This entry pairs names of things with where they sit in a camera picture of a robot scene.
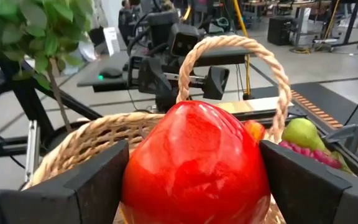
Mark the green pear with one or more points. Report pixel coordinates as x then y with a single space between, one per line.
303 133

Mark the black hazard striped floor mat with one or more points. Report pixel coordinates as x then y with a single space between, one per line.
337 102

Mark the frame corner clamp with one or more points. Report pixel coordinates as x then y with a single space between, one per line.
346 133

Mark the purple grape bunch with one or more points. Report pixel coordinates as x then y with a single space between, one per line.
315 155

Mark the black plant pot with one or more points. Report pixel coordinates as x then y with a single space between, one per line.
53 138

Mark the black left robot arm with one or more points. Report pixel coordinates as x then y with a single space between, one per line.
126 25

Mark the black rolling desk frame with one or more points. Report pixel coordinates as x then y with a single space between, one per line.
350 28

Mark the dark grey desk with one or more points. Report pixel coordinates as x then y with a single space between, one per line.
228 56

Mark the person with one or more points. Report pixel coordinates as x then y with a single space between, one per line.
127 4

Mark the black computer mouse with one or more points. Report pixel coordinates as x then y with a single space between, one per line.
110 73

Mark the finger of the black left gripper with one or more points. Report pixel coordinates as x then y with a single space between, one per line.
216 82
152 81

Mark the white paper sheet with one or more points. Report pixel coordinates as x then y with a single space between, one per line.
111 40

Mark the green leafy plant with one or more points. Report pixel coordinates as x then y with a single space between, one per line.
26 28

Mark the red yellow peach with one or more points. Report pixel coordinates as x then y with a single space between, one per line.
255 130

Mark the black equipment box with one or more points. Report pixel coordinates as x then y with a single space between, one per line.
280 30

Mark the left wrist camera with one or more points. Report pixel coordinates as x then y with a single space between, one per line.
183 40

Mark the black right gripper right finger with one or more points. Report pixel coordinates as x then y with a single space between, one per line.
315 199

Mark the long red orange pepper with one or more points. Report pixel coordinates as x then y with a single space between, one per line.
194 168

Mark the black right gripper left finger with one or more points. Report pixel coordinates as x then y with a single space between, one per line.
57 205

